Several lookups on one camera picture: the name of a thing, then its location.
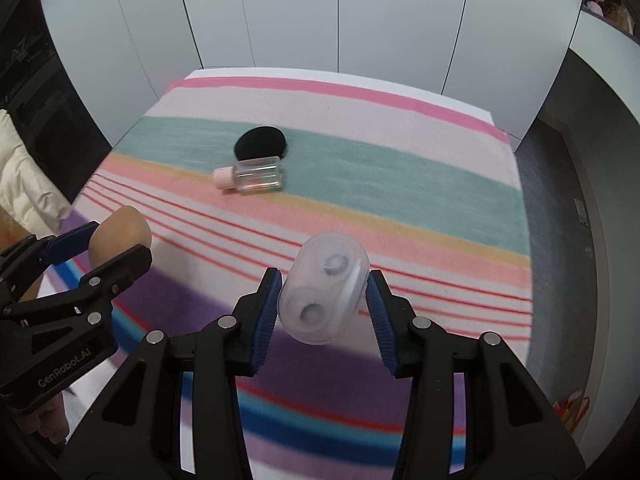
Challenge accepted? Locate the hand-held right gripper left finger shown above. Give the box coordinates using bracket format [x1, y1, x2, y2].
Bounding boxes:
[55, 266, 285, 480]

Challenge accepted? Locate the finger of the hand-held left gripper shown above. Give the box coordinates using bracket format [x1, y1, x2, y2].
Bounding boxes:
[15, 244, 153, 322]
[0, 221, 101, 306]

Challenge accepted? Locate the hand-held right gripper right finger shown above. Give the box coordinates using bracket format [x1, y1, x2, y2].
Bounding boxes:
[366, 269, 587, 480]

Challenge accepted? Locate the beige makeup sponge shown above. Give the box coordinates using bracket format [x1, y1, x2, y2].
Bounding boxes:
[89, 206, 152, 266]

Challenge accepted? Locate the clear contact lens case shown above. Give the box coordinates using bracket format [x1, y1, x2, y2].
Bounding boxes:
[277, 231, 371, 346]

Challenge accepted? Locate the person's left hand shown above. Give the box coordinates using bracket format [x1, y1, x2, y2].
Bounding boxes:
[10, 392, 71, 444]

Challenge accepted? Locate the cream padded chair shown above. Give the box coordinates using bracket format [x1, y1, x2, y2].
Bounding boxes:
[0, 109, 73, 233]

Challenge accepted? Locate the clear bottle with pink cap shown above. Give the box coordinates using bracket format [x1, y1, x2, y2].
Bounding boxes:
[212, 156, 285, 194]

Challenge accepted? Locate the black glass cabinet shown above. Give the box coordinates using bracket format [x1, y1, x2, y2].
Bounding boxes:
[0, 0, 113, 192]

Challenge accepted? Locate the striped multicolour table cloth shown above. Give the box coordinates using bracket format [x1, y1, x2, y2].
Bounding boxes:
[37, 71, 533, 480]

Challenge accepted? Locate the black round powder puff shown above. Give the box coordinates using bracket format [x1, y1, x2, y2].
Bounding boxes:
[234, 126, 291, 162]

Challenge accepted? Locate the red and white package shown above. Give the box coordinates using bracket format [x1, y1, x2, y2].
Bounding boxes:
[552, 395, 591, 436]

